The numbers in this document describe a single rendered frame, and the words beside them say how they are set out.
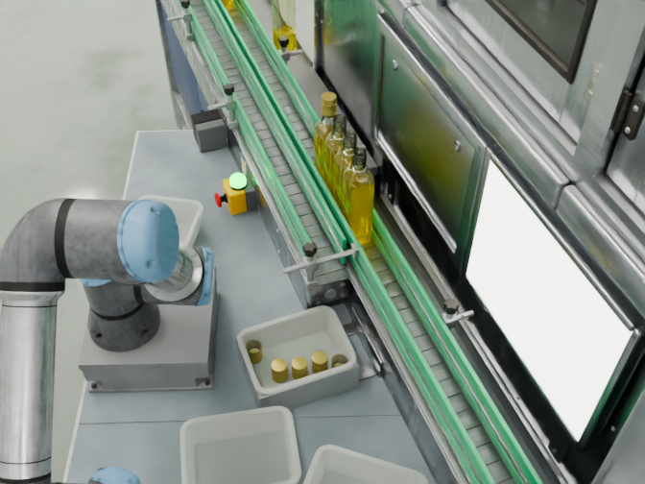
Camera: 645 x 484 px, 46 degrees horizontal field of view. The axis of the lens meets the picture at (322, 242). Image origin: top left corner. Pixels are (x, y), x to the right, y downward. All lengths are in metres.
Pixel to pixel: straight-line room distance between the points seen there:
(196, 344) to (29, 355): 0.56
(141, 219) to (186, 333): 0.62
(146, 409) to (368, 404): 0.47
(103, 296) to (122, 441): 0.31
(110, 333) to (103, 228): 0.57
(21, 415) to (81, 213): 0.29
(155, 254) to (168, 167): 1.12
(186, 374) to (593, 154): 0.94
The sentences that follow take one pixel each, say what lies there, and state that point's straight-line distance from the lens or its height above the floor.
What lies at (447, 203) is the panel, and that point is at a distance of 1.58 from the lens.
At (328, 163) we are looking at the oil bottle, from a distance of 1.75.
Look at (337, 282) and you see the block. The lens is 1.70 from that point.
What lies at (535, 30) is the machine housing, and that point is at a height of 1.54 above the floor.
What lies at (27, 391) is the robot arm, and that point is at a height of 1.25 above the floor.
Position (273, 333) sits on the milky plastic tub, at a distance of 1.70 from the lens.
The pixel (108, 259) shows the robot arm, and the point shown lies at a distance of 1.10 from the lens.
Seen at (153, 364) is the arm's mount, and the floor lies 0.85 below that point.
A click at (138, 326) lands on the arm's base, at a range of 1.64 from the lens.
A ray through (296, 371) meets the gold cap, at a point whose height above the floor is 0.81.
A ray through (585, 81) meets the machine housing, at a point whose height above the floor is 1.54.
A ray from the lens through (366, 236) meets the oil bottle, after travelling 1.76.
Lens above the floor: 2.18
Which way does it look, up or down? 47 degrees down
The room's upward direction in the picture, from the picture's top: straight up
